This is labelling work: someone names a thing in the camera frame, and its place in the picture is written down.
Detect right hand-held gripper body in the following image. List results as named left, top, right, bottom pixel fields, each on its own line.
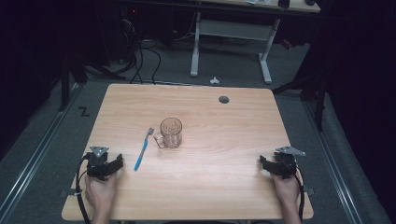
left=271, top=146, right=306, bottom=181

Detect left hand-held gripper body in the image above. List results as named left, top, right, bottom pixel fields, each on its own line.
left=85, top=146, right=110, bottom=182

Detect blue toothbrush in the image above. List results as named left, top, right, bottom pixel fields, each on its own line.
left=134, top=127, right=155, bottom=173

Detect clear glass mug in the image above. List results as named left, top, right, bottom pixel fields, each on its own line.
left=152, top=117, right=184, bottom=149

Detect person's right hand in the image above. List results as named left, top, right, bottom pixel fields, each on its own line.
left=270, top=173, right=302, bottom=207

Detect person's left hand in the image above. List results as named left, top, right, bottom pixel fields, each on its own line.
left=84, top=172, right=119, bottom=217

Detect black metal stand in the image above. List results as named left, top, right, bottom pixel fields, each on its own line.
left=271, top=62, right=329, bottom=133
left=58, top=52, right=90, bottom=113

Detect white-legged desk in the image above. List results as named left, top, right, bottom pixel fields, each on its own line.
left=189, top=0, right=321, bottom=85

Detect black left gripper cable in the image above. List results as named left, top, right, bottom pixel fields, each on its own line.
left=75, top=152, right=94, bottom=224

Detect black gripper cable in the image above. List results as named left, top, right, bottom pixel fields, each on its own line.
left=291, top=166, right=306, bottom=223
left=75, top=152, right=94, bottom=224

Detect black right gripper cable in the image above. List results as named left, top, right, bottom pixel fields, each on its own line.
left=291, top=166, right=306, bottom=223

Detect metal floor rail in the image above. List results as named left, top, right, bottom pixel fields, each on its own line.
left=302, top=100, right=364, bottom=224
left=0, top=83, right=80, bottom=220

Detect black floor cables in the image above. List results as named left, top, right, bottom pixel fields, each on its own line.
left=120, top=18, right=163, bottom=86

